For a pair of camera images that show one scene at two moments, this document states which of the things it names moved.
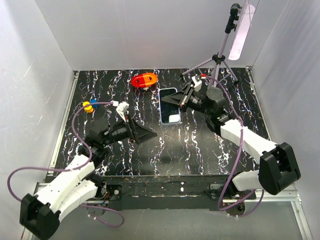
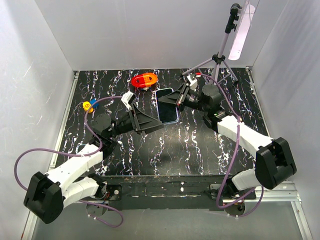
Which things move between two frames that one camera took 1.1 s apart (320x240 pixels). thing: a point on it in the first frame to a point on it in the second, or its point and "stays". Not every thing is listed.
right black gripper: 180,97 stays
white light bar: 242,32 stays
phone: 170,113 stays
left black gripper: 140,133 to 141,122
